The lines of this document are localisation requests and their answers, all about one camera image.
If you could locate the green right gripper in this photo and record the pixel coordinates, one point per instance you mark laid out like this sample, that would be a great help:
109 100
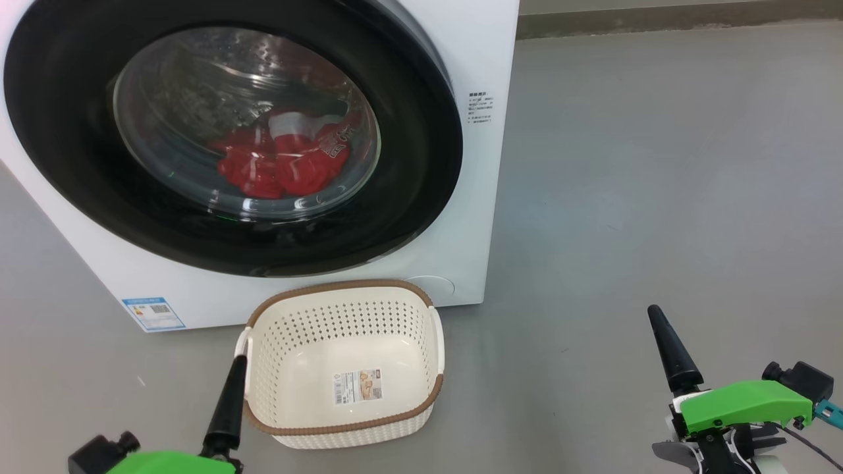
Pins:
744 403

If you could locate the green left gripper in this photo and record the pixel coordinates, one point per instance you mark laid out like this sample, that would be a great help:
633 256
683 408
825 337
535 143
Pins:
171 464

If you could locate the red and white garment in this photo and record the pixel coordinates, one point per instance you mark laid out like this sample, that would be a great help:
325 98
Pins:
296 171

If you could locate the black round washer door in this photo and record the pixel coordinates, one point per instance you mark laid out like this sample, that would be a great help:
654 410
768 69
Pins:
408 164

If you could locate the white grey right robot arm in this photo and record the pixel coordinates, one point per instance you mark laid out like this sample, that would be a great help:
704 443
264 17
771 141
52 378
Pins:
770 462

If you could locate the printed product label sticker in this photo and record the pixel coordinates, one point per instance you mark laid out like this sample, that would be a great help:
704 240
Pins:
357 386

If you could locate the cream perforated laundry basket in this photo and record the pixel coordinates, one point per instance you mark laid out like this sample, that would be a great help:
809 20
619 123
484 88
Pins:
395 329

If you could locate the white front-load washing machine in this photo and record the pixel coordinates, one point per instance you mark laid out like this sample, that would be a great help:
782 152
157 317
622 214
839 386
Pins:
474 197

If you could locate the blue energy label sticker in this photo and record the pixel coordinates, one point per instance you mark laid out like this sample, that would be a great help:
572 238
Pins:
153 315

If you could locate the round white filter cover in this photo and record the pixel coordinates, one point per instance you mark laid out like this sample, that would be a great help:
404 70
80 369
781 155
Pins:
435 289

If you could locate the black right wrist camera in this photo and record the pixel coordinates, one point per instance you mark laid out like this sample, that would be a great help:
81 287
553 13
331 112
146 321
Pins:
800 380

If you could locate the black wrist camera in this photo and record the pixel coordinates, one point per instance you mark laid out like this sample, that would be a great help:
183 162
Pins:
99 455
800 380

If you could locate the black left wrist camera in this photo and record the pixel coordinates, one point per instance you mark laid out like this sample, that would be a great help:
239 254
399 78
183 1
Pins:
99 455

